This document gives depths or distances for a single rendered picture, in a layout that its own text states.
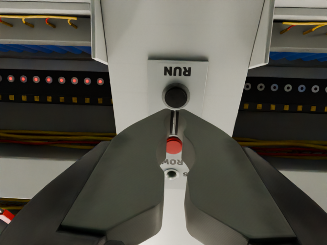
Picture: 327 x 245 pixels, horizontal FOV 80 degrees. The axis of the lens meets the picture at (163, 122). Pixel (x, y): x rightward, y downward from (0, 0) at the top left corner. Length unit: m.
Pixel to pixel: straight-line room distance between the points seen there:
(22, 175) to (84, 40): 0.15
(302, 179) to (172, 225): 0.14
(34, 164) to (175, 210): 0.15
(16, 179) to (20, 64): 0.19
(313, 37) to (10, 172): 0.32
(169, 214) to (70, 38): 0.20
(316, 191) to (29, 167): 0.29
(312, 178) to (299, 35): 0.14
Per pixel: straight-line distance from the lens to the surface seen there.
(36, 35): 0.23
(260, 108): 0.34
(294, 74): 0.36
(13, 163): 0.26
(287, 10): 0.20
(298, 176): 0.24
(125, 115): 0.16
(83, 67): 0.34
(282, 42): 0.22
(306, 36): 0.23
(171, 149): 0.16
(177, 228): 0.26
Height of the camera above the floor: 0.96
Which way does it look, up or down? 31 degrees up
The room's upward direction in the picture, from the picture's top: 179 degrees counter-clockwise
